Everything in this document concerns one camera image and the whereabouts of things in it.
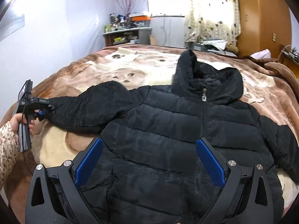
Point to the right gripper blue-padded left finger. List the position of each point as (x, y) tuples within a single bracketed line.
[(54, 194)]

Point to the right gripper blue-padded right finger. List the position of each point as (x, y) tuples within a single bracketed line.
[(244, 196)]

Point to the black hooded puffer jacket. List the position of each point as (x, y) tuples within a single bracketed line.
[(149, 171)]

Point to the person's left hand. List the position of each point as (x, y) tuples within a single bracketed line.
[(16, 120)]

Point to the cluttered wooden shelf desk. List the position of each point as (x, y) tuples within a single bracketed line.
[(139, 35)]

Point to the orange lidded clear storage box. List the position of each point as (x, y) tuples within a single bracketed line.
[(140, 21)]

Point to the pink dried flower branches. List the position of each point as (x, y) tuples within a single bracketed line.
[(127, 6)]

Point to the pink pillow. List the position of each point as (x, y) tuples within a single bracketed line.
[(264, 54)]

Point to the wooden headboard with clutter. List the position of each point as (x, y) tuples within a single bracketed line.
[(288, 56)]

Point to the pile of papers and bags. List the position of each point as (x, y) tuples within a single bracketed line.
[(214, 46)]

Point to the orange-brown wooden wardrobe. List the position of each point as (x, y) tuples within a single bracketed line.
[(265, 24)]

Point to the cream patterned window curtain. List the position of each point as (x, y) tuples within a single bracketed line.
[(212, 19)]

